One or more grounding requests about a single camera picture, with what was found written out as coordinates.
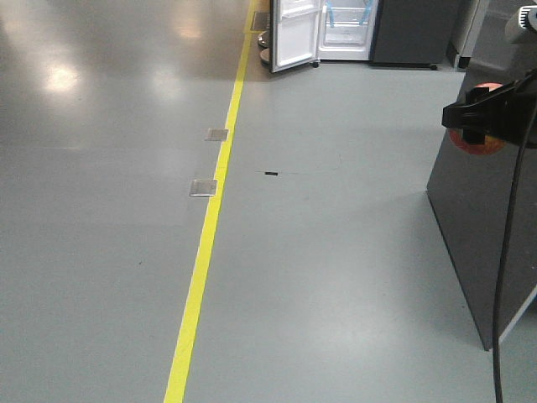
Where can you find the metal floor plate near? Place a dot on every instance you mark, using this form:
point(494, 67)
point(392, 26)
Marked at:
point(203, 187)

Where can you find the metal floor plate far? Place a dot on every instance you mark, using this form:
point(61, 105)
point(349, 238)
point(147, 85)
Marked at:
point(217, 134)

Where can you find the metal floor plate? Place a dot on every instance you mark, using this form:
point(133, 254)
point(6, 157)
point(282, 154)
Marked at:
point(217, 134)
point(203, 187)

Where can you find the chrome stanchion post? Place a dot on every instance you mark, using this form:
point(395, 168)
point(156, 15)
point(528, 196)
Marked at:
point(263, 39)

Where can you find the dark grey cabinet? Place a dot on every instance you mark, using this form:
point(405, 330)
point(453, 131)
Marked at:
point(485, 206)

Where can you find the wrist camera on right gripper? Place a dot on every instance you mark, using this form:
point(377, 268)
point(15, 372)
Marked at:
point(521, 27)

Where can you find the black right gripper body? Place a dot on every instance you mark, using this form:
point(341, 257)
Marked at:
point(507, 113)

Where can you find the red yellow apple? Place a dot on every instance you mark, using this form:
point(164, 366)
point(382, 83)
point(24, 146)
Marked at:
point(474, 144)

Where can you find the matte silver stanchion post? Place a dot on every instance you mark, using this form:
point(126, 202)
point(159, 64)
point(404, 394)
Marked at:
point(265, 56)

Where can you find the open fridge door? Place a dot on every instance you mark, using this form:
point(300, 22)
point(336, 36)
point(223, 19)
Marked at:
point(294, 33)

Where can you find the white fridge interior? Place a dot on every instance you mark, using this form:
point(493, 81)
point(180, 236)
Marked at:
point(347, 29)

